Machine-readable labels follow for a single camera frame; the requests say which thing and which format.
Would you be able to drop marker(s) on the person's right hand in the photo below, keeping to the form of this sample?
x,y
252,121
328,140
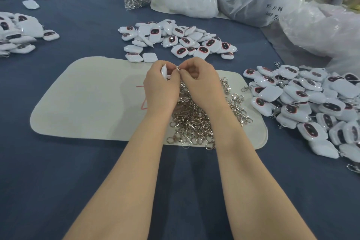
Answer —
x,y
203,86

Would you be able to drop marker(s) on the person's left hand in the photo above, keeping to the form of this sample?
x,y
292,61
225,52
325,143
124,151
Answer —
x,y
162,89

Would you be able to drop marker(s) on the white charm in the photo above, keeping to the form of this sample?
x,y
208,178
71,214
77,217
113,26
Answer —
x,y
164,71

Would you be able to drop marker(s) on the person's right forearm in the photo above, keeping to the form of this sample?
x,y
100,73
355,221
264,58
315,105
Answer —
x,y
261,186

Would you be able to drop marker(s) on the person's left forearm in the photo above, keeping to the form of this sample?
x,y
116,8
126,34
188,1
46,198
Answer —
x,y
121,186

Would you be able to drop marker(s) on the thin red thread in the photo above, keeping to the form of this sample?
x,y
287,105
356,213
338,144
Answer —
x,y
143,95

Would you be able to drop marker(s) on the cream felt work mat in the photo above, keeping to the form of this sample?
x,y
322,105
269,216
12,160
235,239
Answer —
x,y
79,99

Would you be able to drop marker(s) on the crumpled clear plastic bag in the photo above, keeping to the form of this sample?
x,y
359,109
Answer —
x,y
326,29

